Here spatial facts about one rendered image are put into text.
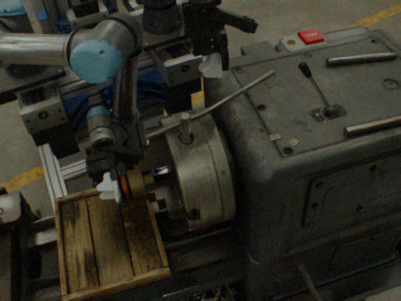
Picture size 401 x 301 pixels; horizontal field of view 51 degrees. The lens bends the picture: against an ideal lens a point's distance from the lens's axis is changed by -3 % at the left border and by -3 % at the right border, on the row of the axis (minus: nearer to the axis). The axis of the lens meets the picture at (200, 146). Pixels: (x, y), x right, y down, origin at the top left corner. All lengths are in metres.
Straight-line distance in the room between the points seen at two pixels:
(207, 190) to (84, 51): 0.44
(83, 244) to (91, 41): 0.60
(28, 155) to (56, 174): 0.55
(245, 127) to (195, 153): 0.13
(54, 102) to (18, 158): 1.58
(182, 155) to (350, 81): 0.49
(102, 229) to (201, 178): 0.44
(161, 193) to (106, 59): 0.36
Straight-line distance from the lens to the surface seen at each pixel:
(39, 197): 2.73
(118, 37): 1.12
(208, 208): 1.07
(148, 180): 1.15
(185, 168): 1.03
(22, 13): 1.46
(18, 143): 3.11
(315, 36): 1.34
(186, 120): 0.98
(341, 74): 1.22
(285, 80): 1.18
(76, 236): 1.37
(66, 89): 1.57
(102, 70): 1.10
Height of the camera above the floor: 1.98
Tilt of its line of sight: 46 degrees down
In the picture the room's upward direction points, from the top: 5 degrees counter-clockwise
